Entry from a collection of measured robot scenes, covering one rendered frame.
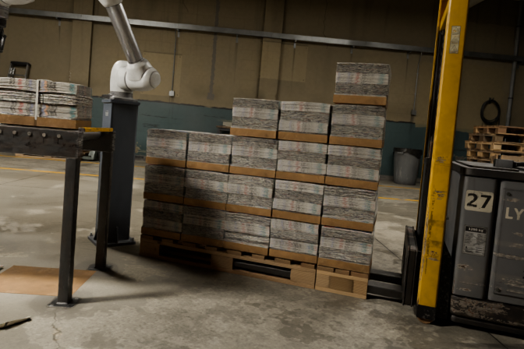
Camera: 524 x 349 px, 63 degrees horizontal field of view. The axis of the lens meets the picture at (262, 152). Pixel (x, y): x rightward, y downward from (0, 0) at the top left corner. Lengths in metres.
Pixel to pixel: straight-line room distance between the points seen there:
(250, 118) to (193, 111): 6.87
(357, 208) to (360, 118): 0.49
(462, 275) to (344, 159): 0.81
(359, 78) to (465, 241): 0.99
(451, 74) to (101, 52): 8.45
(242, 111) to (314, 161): 0.52
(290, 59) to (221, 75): 1.54
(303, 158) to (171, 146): 0.84
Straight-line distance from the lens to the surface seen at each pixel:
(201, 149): 2.65
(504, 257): 2.35
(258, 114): 2.52
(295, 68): 9.47
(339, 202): 2.43
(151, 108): 9.52
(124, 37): 2.90
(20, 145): 2.20
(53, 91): 2.34
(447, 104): 2.22
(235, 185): 2.57
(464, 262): 2.33
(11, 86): 2.41
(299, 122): 2.45
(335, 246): 2.48
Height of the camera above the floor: 0.88
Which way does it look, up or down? 3 degrees down
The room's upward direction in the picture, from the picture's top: 5 degrees clockwise
